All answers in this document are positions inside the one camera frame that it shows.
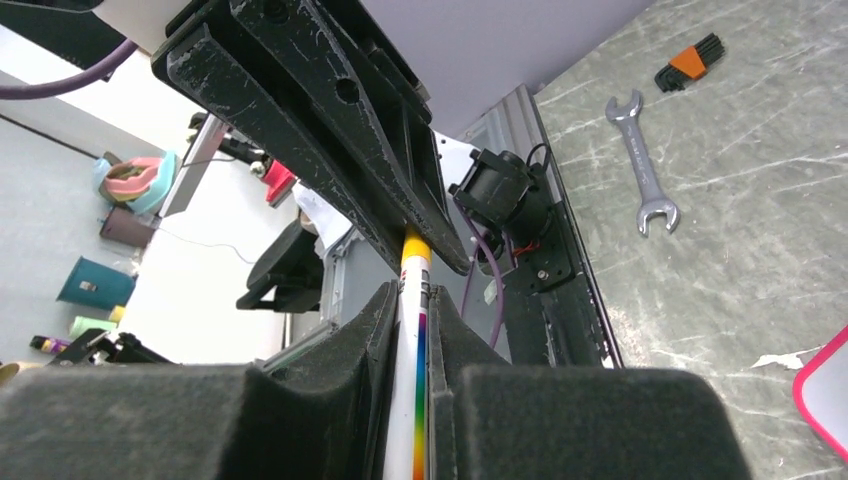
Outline yellow marker cap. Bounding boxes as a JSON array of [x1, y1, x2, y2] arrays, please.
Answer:
[[401, 225, 432, 263]]

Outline pink teal tape rolls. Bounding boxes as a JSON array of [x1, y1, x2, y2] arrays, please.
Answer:
[[92, 151, 180, 215]]

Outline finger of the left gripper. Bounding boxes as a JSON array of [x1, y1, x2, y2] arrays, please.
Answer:
[[229, 1, 470, 273], [153, 29, 408, 269]]

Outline silver open-end wrench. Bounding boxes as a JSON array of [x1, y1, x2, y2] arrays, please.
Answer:
[[605, 89, 682, 238]]

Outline pink framed whiteboard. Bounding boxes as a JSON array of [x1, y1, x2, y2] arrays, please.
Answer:
[[792, 327, 847, 462]]

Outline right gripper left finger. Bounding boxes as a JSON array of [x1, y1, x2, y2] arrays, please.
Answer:
[[1, 281, 398, 479]]

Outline white marker pen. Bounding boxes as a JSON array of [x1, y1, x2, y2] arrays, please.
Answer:
[[381, 254, 430, 480]]

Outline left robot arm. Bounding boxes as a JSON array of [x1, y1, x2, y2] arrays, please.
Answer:
[[152, 1, 550, 274]]

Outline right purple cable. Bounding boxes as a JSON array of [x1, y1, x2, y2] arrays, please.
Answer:
[[0, 38, 140, 102]]

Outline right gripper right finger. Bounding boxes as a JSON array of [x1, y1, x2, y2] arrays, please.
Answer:
[[428, 286, 751, 479]]

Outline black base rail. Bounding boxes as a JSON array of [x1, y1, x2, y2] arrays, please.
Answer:
[[504, 201, 624, 368]]

